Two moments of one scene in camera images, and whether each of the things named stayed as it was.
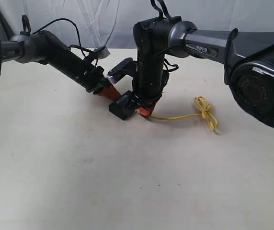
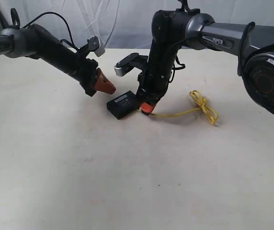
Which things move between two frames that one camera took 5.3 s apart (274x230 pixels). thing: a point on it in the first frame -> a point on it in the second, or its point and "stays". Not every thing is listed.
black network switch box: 125,105 stays
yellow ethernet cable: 205,109 -> 199,97
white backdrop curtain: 88,24 stays
